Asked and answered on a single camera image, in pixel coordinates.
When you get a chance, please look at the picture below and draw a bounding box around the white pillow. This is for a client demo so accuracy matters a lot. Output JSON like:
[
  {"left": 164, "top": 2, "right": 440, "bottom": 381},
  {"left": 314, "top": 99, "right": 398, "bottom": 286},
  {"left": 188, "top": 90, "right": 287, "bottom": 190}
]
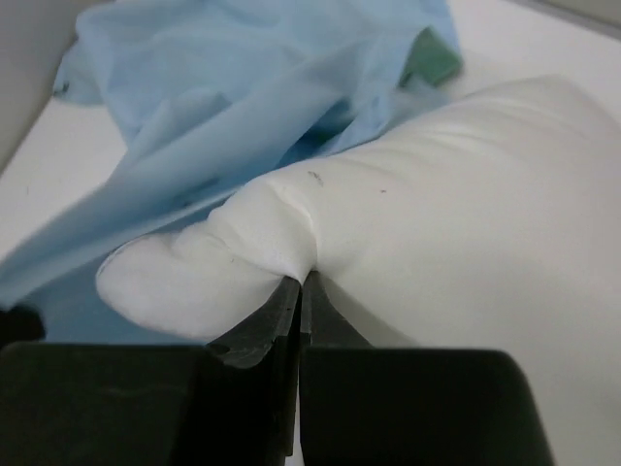
[{"left": 96, "top": 77, "right": 620, "bottom": 465}]

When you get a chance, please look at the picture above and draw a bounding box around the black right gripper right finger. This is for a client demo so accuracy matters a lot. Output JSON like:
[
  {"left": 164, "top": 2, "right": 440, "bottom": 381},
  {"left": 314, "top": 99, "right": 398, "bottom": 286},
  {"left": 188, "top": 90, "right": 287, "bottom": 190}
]
[{"left": 300, "top": 272, "right": 372, "bottom": 348}]

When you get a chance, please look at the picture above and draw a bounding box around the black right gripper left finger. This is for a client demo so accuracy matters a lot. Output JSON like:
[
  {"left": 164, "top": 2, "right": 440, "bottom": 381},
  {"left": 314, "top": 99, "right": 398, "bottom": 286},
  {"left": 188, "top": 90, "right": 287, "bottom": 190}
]
[{"left": 206, "top": 278, "right": 300, "bottom": 370}]

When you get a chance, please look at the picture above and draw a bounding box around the light blue pillowcase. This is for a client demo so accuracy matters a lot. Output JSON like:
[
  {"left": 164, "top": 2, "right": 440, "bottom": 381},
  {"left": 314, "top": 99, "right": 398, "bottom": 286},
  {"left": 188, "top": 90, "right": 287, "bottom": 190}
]
[{"left": 1, "top": 1, "right": 461, "bottom": 345}]

